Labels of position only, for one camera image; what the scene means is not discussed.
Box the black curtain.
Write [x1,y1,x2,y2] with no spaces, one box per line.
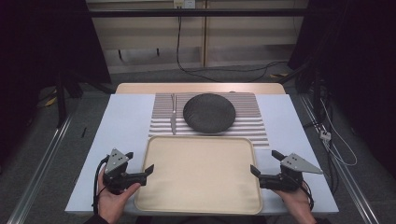
[287,0,396,180]
[0,0,112,175]

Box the white wall socket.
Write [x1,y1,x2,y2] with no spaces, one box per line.
[173,0,197,9]

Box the black metal stand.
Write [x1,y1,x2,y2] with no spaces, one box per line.
[55,69,114,129]

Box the light wooden cabinet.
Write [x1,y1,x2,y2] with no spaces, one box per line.
[85,0,310,75]

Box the aluminium floor rail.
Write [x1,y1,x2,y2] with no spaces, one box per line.
[6,114,75,224]
[299,92,381,224]

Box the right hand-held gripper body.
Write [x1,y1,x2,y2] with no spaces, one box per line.
[258,152,324,192]

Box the white cable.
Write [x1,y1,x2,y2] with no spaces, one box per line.
[319,98,359,167]

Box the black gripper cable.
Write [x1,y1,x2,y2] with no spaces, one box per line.
[301,179,315,211]
[92,154,110,217]

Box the person's left hand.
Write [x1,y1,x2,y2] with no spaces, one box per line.
[96,169,142,224]

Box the dark round plate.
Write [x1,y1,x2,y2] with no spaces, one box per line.
[182,92,237,134]

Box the long black floor cable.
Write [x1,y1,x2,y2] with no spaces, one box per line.
[176,15,290,84]

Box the wooden table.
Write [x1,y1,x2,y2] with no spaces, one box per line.
[115,82,287,95]

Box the beige tray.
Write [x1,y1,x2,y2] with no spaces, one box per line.
[134,135,263,216]

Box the striped placemat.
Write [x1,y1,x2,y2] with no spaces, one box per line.
[148,91,271,148]

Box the black horizontal bar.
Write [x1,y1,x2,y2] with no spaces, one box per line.
[88,7,313,19]

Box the person's right hand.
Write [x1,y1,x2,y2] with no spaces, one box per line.
[273,187,318,224]

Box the silver fork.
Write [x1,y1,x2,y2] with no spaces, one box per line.
[169,92,178,136]

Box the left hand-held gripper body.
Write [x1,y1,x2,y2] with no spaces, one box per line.
[102,147,148,195]

